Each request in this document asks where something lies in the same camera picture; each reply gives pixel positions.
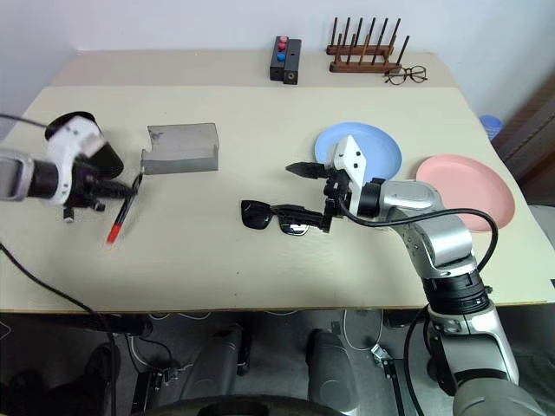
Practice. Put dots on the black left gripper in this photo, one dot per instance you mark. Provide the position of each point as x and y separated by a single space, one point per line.
86 190

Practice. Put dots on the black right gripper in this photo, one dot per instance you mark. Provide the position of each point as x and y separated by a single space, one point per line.
334 190

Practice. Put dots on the black marker with red cap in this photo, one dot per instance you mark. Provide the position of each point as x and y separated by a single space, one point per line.
123 214

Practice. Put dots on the black sunglasses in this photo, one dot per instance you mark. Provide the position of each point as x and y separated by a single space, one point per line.
258 214

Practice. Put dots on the grey glasses case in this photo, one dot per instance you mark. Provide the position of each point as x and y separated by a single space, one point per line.
182 147

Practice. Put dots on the pink plate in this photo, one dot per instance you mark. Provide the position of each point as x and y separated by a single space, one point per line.
472 190

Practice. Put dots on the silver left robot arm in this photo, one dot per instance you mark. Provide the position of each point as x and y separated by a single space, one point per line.
17 175

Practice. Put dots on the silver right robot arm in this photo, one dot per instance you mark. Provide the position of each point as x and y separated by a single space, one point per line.
442 242

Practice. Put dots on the black cup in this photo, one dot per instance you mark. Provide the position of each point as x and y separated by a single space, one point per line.
108 158

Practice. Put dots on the blue plate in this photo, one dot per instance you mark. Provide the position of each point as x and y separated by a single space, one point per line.
381 151

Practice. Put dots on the black box with buttons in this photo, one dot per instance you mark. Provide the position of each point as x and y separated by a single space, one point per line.
276 69

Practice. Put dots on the plain black box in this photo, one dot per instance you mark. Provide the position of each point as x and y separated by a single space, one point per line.
291 65

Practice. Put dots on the wooden peg dish rack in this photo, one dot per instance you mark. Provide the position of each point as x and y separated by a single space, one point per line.
362 65

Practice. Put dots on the dark thin-framed eyeglasses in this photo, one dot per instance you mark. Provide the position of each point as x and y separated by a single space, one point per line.
407 76

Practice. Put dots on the dark rounded leg shape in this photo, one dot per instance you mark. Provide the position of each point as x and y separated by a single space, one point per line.
217 359
331 368

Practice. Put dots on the metal clamp with black bar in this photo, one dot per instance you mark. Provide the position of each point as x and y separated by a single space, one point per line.
390 368

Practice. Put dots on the blue bottle cap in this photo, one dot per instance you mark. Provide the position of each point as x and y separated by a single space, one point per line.
491 125

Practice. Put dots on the black shoe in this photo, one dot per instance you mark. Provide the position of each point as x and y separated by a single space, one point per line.
52 385

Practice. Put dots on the brown wooden furniture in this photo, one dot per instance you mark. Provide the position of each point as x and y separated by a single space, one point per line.
533 130

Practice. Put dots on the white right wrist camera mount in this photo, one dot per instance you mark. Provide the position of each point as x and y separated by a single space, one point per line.
352 160

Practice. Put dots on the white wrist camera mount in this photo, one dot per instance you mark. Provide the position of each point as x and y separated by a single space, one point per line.
352 160
71 132

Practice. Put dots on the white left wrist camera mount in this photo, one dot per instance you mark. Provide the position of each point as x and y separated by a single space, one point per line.
71 132

